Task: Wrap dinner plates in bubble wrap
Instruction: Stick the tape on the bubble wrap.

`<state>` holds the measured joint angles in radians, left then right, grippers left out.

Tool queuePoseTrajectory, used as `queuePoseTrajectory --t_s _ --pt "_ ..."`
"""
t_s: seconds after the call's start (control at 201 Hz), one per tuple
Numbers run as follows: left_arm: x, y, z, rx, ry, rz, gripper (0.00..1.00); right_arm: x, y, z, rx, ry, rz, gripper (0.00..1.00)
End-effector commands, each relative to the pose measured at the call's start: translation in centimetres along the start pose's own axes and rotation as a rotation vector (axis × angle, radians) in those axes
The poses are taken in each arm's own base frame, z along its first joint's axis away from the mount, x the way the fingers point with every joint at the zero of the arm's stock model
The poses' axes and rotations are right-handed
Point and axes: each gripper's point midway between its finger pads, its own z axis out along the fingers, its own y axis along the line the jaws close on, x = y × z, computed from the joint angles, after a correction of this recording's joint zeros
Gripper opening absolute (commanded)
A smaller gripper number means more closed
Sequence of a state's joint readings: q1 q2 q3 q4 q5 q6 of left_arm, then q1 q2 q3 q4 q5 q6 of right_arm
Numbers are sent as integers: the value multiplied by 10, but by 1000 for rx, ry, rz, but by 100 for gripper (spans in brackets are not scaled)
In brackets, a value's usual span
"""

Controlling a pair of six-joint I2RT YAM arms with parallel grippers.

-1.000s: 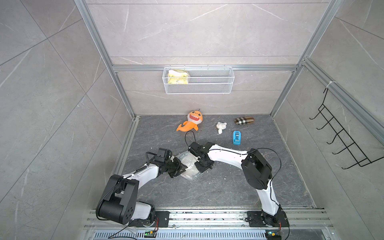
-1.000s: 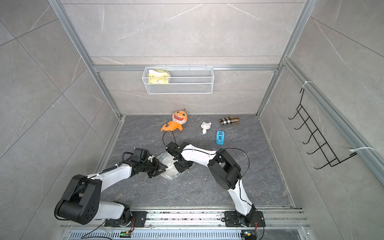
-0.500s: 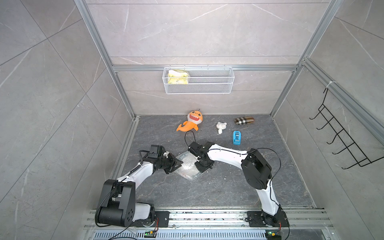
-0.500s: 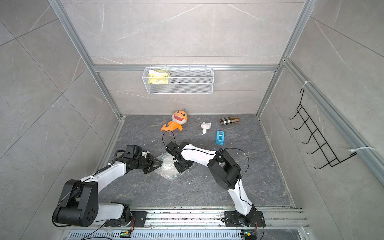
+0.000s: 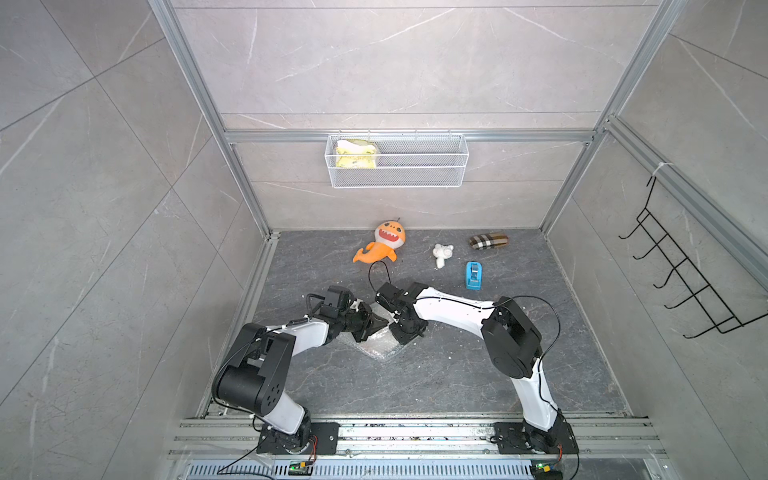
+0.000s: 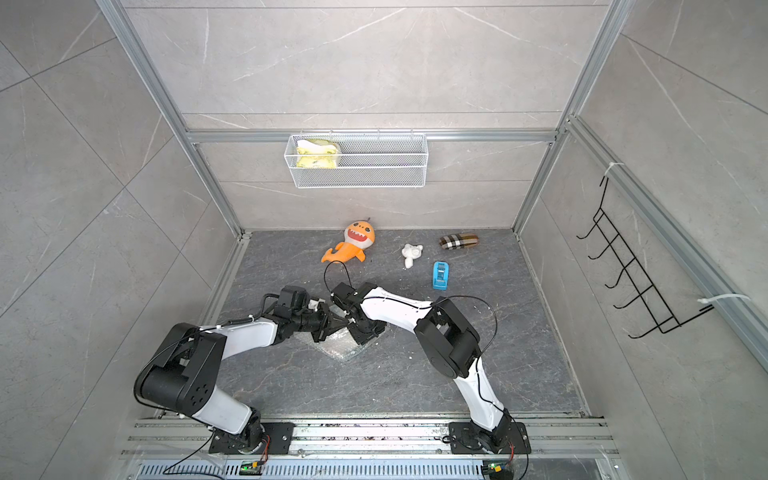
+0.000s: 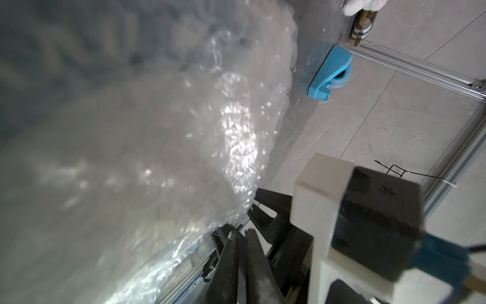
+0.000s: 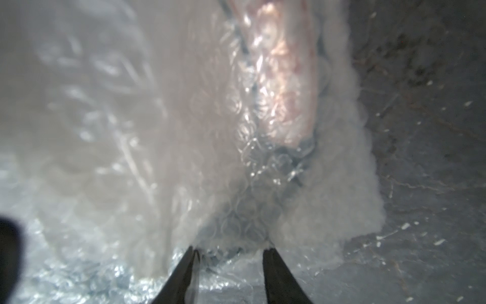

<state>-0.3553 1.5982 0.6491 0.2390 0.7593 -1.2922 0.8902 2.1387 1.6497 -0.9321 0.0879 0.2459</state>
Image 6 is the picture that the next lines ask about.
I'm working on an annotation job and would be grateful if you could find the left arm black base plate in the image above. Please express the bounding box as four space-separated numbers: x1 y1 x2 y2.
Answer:
208 422 295 455

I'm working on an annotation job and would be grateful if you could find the clear bubble wrap sheet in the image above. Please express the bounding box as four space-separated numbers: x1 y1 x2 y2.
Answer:
294 300 371 362

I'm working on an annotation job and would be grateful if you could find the small white bunny plush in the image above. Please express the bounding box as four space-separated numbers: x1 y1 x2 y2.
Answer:
401 243 423 269

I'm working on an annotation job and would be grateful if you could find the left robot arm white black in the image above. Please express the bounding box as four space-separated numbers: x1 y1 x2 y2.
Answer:
133 301 348 453

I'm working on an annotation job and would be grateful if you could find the black wire hook rack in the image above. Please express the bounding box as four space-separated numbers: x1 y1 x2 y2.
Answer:
576 177 715 340

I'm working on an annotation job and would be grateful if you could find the white wire mesh basket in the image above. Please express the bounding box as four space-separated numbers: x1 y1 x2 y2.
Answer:
284 133 429 189

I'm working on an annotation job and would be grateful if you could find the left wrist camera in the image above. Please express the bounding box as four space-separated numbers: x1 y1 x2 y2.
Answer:
274 286 319 317

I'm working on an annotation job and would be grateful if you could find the yellow white cloth in basket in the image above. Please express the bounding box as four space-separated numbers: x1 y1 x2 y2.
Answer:
296 139 341 169

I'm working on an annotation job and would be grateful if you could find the aluminium mounting rail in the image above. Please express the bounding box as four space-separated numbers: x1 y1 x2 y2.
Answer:
110 413 629 479

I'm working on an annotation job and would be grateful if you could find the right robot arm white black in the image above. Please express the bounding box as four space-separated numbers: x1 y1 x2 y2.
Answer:
331 283 515 454

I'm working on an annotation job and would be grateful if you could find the orange shark plush toy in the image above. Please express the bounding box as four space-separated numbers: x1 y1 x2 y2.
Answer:
321 220 375 263

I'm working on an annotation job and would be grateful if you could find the plaid brown pouch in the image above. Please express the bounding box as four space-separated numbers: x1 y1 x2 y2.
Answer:
439 233 479 250

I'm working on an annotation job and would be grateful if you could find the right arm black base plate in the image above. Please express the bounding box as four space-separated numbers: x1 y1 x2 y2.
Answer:
441 422 532 455

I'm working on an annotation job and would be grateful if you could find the blue tape dispenser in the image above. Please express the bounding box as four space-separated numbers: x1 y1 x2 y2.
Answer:
432 261 450 291

